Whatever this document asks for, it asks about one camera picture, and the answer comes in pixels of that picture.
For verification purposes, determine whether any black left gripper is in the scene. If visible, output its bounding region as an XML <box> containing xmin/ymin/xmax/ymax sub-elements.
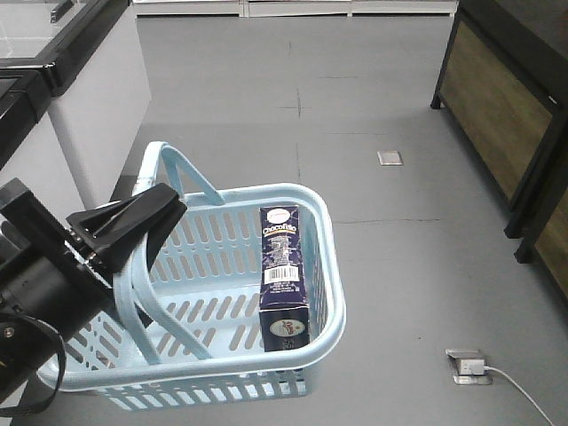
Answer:
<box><xmin>1</xmin><ymin>178</ymin><xmax>186</xmax><ymax>302</ymax></box>

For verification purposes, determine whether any light blue plastic basket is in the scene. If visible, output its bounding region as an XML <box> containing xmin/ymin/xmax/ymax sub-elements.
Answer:
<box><xmin>37</xmin><ymin>141</ymin><xmax>346</xmax><ymax>411</ymax></box>

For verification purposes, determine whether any dark blue Chocofello cookie box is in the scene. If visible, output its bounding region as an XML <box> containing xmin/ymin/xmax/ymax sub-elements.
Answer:
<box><xmin>259</xmin><ymin>206</ymin><xmax>310</xmax><ymax>352</ymax></box>

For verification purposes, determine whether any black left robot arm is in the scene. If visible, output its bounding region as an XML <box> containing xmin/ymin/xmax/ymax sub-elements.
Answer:
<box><xmin>1</xmin><ymin>178</ymin><xmax>186</xmax><ymax>399</ymax></box>

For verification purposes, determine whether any white chest freezer near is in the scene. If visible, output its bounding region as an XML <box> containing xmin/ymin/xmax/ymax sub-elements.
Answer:
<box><xmin>1</xmin><ymin>70</ymin><xmax>84</xmax><ymax>220</ymax></box>

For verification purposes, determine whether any white chest freezer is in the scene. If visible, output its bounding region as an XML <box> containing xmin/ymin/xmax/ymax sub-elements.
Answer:
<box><xmin>1</xmin><ymin>70</ymin><xmax>84</xmax><ymax>220</ymax></box>
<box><xmin>1</xmin><ymin>1</ymin><xmax>151</xmax><ymax>209</ymax></box>

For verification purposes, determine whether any white chest freezer far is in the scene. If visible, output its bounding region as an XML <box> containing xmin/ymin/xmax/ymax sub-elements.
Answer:
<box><xmin>1</xmin><ymin>1</ymin><xmax>151</xmax><ymax>209</ymax></box>

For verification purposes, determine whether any white shelf base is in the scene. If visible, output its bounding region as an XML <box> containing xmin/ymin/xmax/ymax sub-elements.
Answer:
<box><xmin>132</xmin><ymin>0</ymin><xmax>458</xmax><ymax>18</ymax></box>

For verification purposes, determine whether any small steel floor socket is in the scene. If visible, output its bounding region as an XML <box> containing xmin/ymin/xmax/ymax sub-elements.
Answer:
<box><xmin>377</xmin><ymin>150</ymin><xmax>404</xmax><ymax>167</ymax></box>

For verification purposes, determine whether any open steel floor socket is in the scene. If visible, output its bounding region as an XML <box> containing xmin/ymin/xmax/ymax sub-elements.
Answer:
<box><xmin>445</xmin><ymin>348</ymin><xmax>493</xmax><ymax>385</ymax></box>

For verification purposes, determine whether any white power adapter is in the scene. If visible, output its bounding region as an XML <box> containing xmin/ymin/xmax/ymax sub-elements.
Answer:
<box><xmin>456</xmin><ymin>358</ymin><xmax>485</xmax><ymax>376</ymax></box>

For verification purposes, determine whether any black wooden display stand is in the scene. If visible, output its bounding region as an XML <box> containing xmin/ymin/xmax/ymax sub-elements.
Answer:
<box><xmin>430</xmin><ymin>1</ymin><xmax>567</xmax><ymax>238</ymax></box>

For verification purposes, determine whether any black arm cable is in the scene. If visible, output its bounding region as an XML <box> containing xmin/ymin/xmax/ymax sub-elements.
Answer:
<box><xmin>0</xmin><ymin>310</ymin><xmax>67</xmax><ymax>417</ymax></box>

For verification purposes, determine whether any white power cable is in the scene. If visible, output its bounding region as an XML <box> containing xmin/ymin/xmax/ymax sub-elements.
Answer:
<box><xmin>484</xmin><ymin>365</ymin><xmax>556</xmax><ymax>426</ymax></box>

